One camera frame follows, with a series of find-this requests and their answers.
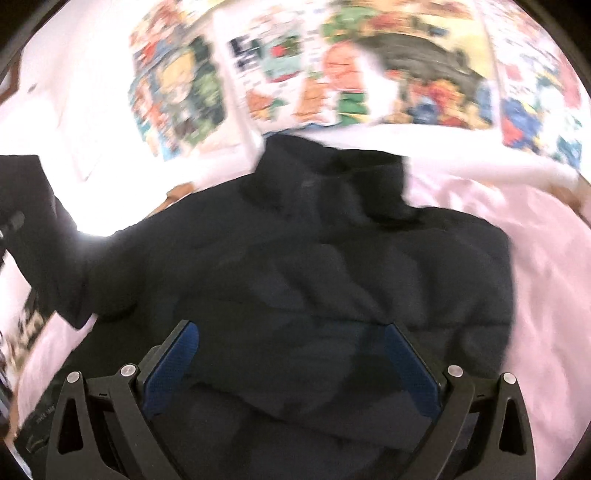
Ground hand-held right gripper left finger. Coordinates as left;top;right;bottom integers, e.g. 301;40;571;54
45;320;200;480

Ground colourful patterned pillow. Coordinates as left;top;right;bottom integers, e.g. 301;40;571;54
480;0;587;169

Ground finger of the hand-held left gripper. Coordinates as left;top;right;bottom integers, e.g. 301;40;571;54
0;211;26;239

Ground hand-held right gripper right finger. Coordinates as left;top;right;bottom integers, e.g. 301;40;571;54
383;322;539;480

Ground black padded jacket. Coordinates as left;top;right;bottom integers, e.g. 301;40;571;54
0;136;515;480

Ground colourful comic print pillows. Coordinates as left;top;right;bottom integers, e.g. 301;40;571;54
318;0;502;132

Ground comic wall poster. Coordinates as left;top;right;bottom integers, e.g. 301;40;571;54
215;0;338;139
127;0;232;162

